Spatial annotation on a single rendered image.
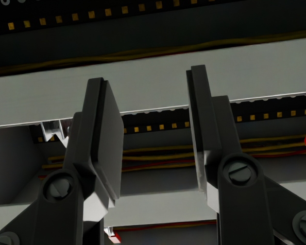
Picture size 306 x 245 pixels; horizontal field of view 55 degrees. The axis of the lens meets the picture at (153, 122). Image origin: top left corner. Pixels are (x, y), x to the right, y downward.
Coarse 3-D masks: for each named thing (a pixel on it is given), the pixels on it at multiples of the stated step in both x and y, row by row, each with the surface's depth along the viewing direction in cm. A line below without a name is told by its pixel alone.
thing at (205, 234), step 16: (144, 224) 65; (160, 224) 65; (176, 224) 60; (192, 224) 61; (208, 224) 63; (128, 240) 61; (144, 240) 61; (160, 240) 60; (176, 240) 59; (192, 240) 59; (208, 240) 58
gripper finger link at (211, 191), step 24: (192, 72) 11; (192, 96) 10; (216, 96) 11; (192, 120) 9; (216, 120) 10; (216, 144) 8; (216, 168) 9; (216, 192) 9; (288, 192) 8; (288, 216) 8; (288, 240) 7
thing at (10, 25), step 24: (0, 0) 36; (48, 0) 36; (72, 0) 35; (96, 0) 35; (120, 0) 35; (144, 0) 35; (168, 0) 35; (192, 0) 34; (216, 0) 34; (240, 0) 34; (0, 24) 37; (24, 24) 36; (48, 24) 36; (72, 24) 36
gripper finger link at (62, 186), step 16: (48, 176) 9; (64, 176) 9; (48, 192) 9; (64, 192) 9; (80, 192) 9; (48, 208) 8; (64, 208) 8; (80, 208) 8; (48, 224) 8; (64, 224) 8; (80, 224) 8; (96, 224) 10; (32, 240) 8; (48, 240) 8; (64, 240) 8; (80, 240) 8; (96, 240) 10
